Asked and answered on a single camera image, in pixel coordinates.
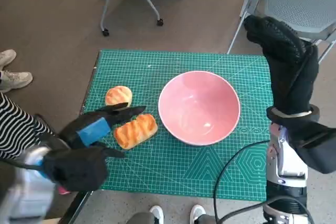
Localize green cutting mat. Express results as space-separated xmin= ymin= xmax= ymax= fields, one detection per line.
xmin=80 ymin=49 xmax=272 ymax=200

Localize long striped toy bread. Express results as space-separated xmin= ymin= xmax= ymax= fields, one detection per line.
xmin=113 ymin=113 xmax=159 ymax=151

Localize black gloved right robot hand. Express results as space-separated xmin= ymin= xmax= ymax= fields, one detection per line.
xmin=243 ymin=15 xmax=320 ymax=116

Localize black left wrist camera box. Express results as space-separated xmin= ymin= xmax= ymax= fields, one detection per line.
xmin=41 ymin=146 xmax=109 ymax=192

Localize pink bowl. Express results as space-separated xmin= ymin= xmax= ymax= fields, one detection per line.
xmin=158 ymin=70 xmax=242 ymax=146

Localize round toy bread bun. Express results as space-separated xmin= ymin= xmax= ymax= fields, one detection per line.
xmin=104 ymin=86 xmax=133 ymax=108

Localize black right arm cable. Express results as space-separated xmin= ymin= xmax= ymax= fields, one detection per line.
xmin=213 ymin=141 xmax=271 ymax=222
xmin=219 ymin=195 xmax=314 ymax=224

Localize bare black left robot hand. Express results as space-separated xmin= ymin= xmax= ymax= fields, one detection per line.
xmin=58 ymin=102 xmax=147 ymax=158

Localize person's striped leg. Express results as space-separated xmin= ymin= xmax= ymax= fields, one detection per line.
xmin=0 ymin=91 xmax=53 ymax=161

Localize person's grey leg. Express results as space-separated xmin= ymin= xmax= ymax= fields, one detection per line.
xmin=195 ymin=214 xmax=218 ymax=224
xmin=127 ymin=212 xmax=158 ymax=224

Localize person's white shoe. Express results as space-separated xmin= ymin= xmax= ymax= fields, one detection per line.
xmin=0 ymin=49 xmax=17 ymax=70
xmin=149 ymin=205 xmax=165 ymax=224
xmin=190 ymin=204 xmax=207 ymax=224
xmin=0 ymin=71 xmax=34 ymax=93

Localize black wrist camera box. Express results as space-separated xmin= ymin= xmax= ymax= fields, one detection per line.
xmin=288 ymin=120 xmax=336 ymax=174
xmin=41 ymin=146 xmax=109 ymax=192

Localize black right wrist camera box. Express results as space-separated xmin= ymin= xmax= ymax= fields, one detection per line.
xmin=288 ymin=120 xmax=336 ymax=174

